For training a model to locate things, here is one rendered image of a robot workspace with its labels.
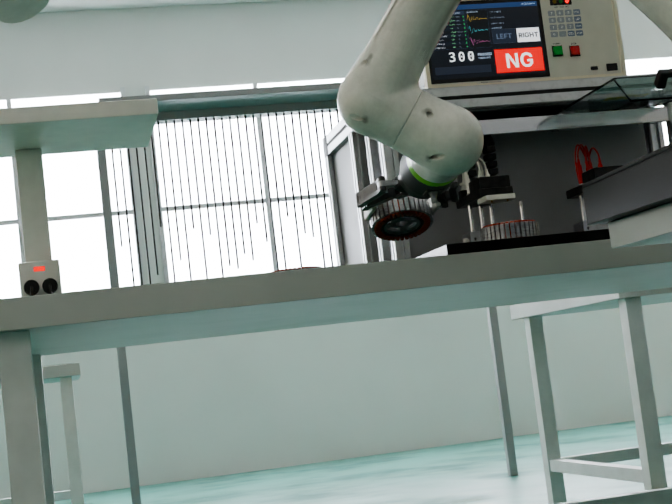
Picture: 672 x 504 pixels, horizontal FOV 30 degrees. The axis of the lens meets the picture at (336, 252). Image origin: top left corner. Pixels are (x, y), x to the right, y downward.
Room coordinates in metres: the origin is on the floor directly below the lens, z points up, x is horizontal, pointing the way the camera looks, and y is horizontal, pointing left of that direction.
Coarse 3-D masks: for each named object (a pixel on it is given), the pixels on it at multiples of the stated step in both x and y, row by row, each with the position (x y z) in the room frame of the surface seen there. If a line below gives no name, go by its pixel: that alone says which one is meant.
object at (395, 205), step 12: (384, 204) 2.19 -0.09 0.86; (396, 204) 2.18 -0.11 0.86; (408, 204) 2.18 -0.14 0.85; (420, 204) 2.19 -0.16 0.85; (372, 216) 2.21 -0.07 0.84; (384, 216) 2.18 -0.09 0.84; (396, 216) 2.19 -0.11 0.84; (408, 216) 2.20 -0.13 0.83; (420, 216) 2.20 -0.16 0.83; (432, 216) 2.22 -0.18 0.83; (372, 228) 2.22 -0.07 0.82; (384, 228) 2.23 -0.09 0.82; (396, 228) 2.26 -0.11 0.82; (408, 228) 2.25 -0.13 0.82; (420, 228) 2.24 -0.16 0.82; (396, 240) 2.27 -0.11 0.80
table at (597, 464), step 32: (640, 320) 3.65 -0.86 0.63; (544, 352) 4.42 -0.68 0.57; (640, 352) 3.65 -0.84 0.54; (544, 384) 4.41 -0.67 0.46; (640, 384) 3.65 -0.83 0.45; (544, 416) 4.41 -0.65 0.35; (640, 416) 3.65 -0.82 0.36; (544, 448) 4.42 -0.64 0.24; (640, 448) 3.68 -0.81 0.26; (640, 480) 3.72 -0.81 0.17
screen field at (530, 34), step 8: (496, 32) 2.51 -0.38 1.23; (504, 32) 2.52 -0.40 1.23; (512, 32) 2.52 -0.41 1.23; (520, 32) 2.53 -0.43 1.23; (528, 32) 2.53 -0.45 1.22; (536, 32) 2.53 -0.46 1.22; (496, 40) 2.51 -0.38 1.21; (504, 40) 2.52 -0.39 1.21; (512, 40) 2.52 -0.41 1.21; (520, 40) 2.53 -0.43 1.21; (528, 40) 2.53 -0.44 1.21; (536, 40) 2.53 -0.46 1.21
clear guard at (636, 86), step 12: (612, 84) 2.36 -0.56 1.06; (624, 84) 2.30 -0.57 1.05; (636, 84) 2.31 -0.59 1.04; (648, 84) 2.31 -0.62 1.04; (588, 96) 2.45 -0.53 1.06; (600, 96) 2.46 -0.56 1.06; (612, 96) 2.47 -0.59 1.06; (624, 96) 2.49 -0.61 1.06; (636, 96) 2.28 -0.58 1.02; (648, 96) 2.28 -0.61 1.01; (660, 96) 2.28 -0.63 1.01; (564, 108) 2.55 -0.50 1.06; (576, 108) 2.55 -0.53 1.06; (588, 108) 2.57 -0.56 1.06; (600, 108) 2.59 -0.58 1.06; (612, 108) 2.60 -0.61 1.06
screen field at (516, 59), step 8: (512, 48) 2.52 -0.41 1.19; (520, 48) 2.52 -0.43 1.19; (528, 48) 2.53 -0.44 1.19; (536, 48) 2.53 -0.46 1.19; (496, 56) 2.51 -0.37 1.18; (504, 56) 2.52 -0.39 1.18; (512, 56) 2.52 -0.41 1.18; (520, 56) 2.52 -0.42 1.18; (528, 56) 2.53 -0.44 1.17; (536, 56) 2.53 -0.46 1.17; (496, 64) 2.51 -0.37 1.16; (504, 64) 2.52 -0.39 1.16; (512, 64) 2.52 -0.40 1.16; (520, 64) 2.52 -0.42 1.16; (528, 64) 2.53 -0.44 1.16; (536, 64) 2.53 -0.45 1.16; (504, 72) 2.52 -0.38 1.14
